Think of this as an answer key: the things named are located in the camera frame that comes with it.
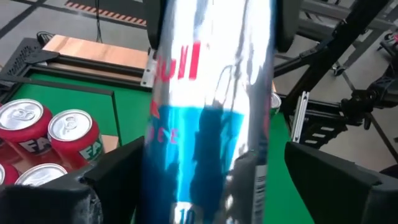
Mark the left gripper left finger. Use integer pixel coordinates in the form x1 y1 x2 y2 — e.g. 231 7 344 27
0 136 147 224

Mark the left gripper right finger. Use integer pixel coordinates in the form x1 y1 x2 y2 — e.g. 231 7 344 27
284 141 398 224

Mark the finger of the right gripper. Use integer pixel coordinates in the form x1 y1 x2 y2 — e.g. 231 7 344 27
143 0 167 52
275 0 304 53

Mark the red Fanta soda can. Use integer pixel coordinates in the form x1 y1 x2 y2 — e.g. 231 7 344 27
47 108 105 170
0 162 20 186
0 98 53 162
14 162 68 187

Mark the silver blue energy drink can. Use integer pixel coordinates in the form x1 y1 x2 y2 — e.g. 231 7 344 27
136 0 280 224

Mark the black orange striped floor mat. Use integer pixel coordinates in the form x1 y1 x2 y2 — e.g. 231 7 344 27
64 0 147 27

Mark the black caster wheel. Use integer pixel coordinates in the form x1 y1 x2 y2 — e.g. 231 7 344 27
331 62 346 77

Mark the grey side desk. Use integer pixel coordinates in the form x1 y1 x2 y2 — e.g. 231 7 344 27
298 0 398 63

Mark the green soda can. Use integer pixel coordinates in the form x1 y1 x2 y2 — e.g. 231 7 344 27
269 91 282 118

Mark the silver aluminium bar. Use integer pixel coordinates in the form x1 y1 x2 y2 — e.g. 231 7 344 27
291 91 310 144

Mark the silver bracket plate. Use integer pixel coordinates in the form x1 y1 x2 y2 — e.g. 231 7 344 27
140 48 158 88

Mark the black floor cable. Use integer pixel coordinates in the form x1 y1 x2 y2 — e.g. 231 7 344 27
94 0 103 44

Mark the wooden shelf with black frame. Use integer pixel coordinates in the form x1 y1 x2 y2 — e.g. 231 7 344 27
0 76 123 175

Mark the black clamp mount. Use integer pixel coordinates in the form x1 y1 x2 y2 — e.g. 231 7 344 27
340 88 398 131

